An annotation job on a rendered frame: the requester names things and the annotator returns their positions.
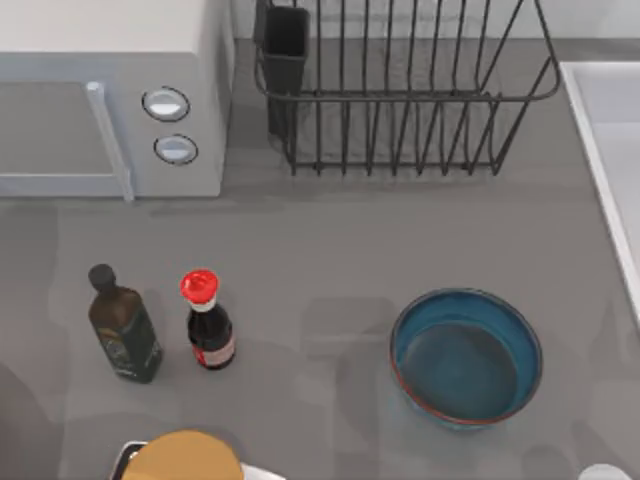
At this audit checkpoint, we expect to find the red capped soy sauce bottle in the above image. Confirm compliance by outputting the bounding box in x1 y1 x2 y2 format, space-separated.
179 268 237 372

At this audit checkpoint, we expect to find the small microwave knob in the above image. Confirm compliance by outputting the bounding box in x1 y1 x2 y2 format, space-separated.
152 133 200 166

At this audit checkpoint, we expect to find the blue bowl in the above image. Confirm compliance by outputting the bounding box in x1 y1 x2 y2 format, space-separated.
389 287 545 433

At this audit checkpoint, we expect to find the black cutlery holder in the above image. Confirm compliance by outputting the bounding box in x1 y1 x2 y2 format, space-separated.
254 0 312 139

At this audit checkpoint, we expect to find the large microwave knob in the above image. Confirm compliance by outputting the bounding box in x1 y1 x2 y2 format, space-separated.
141 85 191 123

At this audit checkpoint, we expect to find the dark green oil bottle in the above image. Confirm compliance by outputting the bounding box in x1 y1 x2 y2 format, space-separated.
87 263 165 385

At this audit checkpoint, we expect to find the pale microwave oven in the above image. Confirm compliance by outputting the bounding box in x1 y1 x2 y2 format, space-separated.
0 38 236 201

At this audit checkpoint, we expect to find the white rounded object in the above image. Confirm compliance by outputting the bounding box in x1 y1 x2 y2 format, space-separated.
578 462 633 480

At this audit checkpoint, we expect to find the black wire dish rack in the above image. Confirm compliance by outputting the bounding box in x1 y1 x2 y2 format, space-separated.
253 0 561 178

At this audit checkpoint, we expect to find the microwave door handle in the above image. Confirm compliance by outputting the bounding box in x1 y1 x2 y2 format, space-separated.
85 81 136 203

